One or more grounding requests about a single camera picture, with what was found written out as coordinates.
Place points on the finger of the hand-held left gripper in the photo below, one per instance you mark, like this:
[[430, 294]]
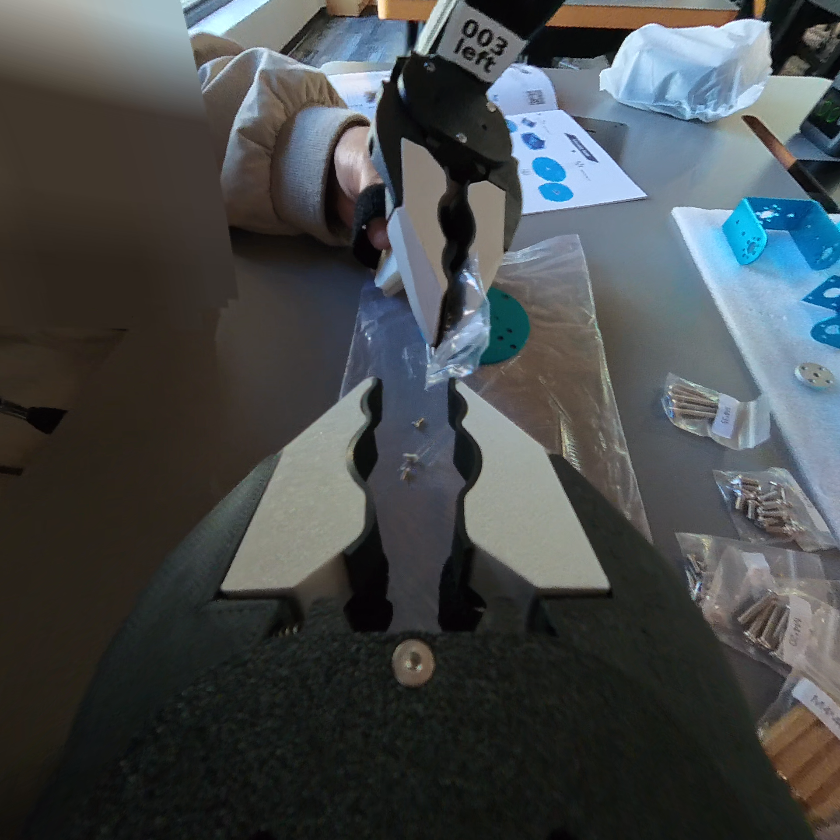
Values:
[[420, 210], [489, 223]]

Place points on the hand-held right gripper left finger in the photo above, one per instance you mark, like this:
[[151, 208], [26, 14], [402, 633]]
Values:
[[302, 525]]

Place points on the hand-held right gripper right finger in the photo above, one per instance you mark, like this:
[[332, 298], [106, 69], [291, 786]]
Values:
[[531, 525]]

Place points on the small labelled screw bag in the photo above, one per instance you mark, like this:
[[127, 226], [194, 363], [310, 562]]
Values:
[[466, 328]]

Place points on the teal round metal plate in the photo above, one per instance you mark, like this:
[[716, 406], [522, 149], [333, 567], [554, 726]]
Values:
[[508, 334]]

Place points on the silver round disc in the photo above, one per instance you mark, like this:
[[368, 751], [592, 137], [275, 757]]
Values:
[[814, 377]]

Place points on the person's left forearm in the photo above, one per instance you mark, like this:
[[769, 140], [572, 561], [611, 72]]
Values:
[[275, 151]]

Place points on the person's left hand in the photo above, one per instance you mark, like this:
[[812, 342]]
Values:
[[354, 170]]

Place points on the white printed instruction sheet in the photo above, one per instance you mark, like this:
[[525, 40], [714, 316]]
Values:
[[590, 177]]

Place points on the large clear plastic bag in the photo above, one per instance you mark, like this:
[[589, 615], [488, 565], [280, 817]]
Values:
[[564, 341]]

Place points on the person's beige jacket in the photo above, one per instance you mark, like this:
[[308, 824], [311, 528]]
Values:
[[98, 558]]

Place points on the pile of clear hardware packets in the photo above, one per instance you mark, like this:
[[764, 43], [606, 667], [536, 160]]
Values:
[[761, 590]]

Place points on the white plastic bag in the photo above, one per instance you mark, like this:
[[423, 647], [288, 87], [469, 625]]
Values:
[[689, 65]]

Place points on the white foam sheet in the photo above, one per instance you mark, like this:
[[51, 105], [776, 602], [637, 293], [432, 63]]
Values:
[[741, 295]]

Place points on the brown wooden stick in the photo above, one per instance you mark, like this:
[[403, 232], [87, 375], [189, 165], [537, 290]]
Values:
[[781, 154]]

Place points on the black device green display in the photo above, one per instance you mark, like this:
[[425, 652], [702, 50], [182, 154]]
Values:
[[823, 118]]

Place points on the blue metal bracket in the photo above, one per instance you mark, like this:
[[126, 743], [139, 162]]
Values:
[[827, 315], [787, 226]]

